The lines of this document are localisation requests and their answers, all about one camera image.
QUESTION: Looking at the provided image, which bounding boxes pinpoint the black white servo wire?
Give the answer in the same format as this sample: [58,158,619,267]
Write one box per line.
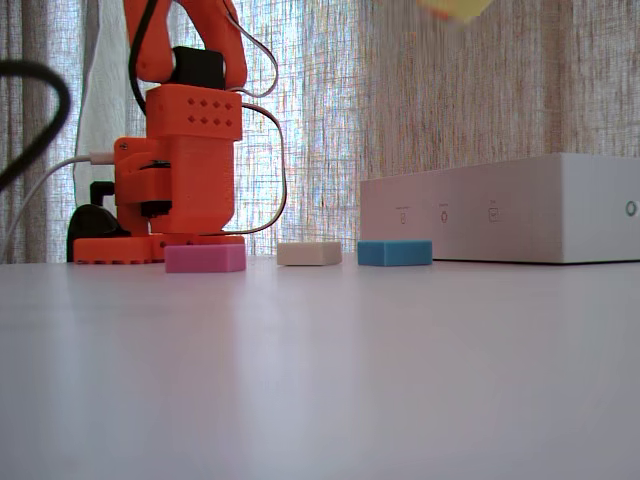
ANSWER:
[219,101,290,238]
[223,8,280,99]

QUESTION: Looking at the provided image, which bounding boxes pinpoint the white sheer curtain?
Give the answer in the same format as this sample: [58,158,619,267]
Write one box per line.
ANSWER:
[73,0,151,201]

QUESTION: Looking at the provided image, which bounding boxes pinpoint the black table clamp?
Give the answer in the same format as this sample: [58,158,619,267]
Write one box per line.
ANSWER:
[66,181,132,264]

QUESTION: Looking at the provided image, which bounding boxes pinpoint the beige woven curtain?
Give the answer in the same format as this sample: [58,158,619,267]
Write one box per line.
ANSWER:
[0,0,640,265]

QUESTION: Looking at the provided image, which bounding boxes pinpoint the yellow foam cuboid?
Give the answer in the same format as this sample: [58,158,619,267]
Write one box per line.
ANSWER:
[417,0,494,24]

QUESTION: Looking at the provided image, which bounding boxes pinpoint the white usb cable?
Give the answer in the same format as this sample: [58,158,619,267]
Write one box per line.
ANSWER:
[0,151,117,263]

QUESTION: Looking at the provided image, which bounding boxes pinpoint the thin black camera cable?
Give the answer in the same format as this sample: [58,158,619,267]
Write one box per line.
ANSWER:
[127,0,160,117]

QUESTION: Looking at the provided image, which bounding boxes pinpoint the white bin box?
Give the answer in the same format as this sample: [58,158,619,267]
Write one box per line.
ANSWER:
[359,152,640,265]

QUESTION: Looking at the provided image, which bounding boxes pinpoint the pink foam cuboid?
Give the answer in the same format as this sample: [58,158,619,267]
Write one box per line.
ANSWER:
[164,243,248,275]

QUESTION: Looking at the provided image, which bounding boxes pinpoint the blue foam cuboid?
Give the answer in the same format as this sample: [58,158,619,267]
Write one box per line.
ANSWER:
[356,239,434,268]

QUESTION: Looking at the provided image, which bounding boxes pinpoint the thick black cable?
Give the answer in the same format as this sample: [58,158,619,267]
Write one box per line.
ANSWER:
[0,59,73,192]

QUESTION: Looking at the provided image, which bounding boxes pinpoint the cream white foam cuboid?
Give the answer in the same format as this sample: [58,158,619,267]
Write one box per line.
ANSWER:
[276,241,344,267]

